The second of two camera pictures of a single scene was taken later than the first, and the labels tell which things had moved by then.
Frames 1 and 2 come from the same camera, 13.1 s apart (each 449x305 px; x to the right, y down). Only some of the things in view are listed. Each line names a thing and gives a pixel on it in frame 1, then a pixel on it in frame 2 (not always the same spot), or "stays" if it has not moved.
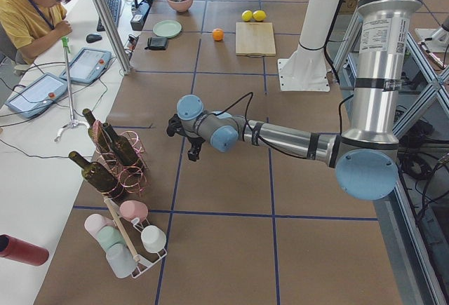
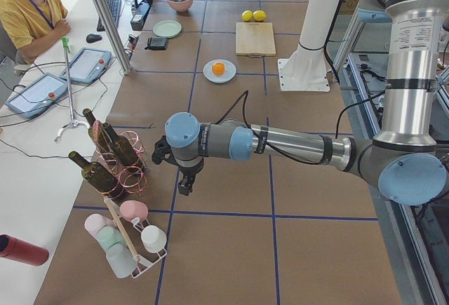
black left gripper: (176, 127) → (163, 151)
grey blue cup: (121, 260) stays
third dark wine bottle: (97, 133) stays
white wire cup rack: (132, 231) stays
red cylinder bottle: (23, 251) stays
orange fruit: (217, 35) → (218, 68)
